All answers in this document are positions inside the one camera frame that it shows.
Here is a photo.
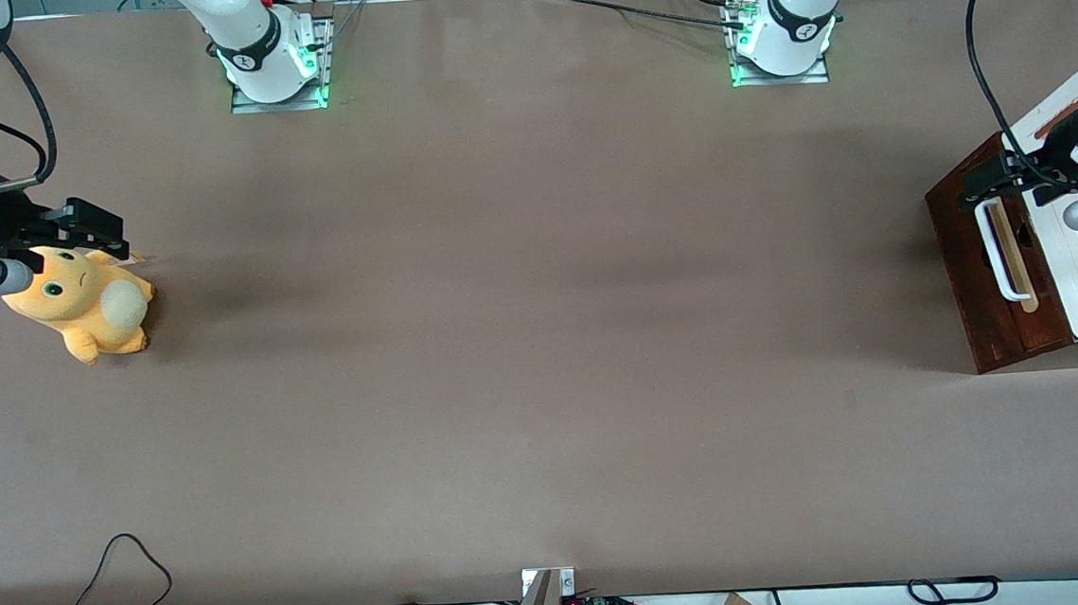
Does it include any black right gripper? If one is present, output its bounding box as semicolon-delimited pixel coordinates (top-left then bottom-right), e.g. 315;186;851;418
0;153;132;272

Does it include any brown drawer with white handle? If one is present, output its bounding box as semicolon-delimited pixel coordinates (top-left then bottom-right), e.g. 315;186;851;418
936;138;1075;365

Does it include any orange plush toy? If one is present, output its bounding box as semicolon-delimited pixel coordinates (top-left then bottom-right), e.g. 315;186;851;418
0;238;161;371

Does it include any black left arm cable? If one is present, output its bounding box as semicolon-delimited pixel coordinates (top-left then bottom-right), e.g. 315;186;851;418
963;0;1068;195

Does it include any black looped cable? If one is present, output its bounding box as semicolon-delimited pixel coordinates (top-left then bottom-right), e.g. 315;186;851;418
67;529;175;605

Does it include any black cable to arm base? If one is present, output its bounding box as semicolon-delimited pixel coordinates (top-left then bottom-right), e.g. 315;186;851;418
563;0;751;43

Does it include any black cable on white ledge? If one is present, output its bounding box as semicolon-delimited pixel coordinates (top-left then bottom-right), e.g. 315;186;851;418
905;573;1002;605

